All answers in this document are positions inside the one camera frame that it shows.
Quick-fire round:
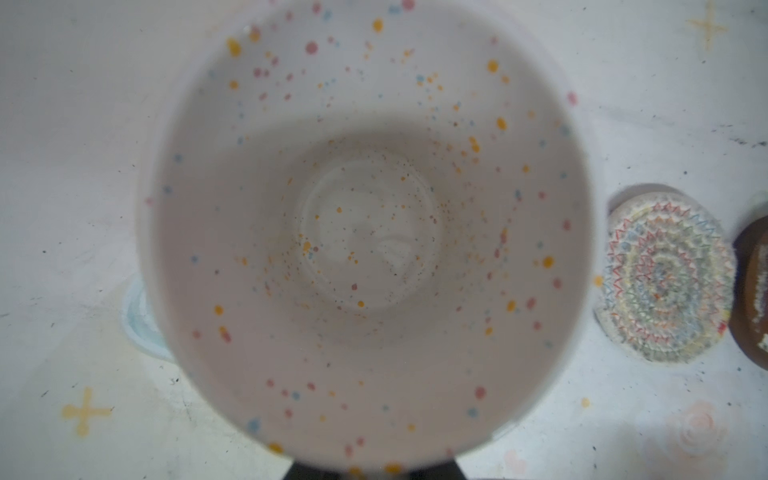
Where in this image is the white mug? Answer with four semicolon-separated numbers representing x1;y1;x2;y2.
136;1;606;475

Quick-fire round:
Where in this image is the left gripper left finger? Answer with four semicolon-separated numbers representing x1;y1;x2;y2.
283;462;342;480

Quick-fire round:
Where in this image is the scratched dark wooden round coaster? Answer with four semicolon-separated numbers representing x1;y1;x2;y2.
729;217;767;370

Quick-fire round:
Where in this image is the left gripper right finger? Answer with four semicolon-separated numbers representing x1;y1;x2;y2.
413;460;467;480

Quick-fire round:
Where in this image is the multicolour woven round coaster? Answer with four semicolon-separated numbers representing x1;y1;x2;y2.
594;192;737;365

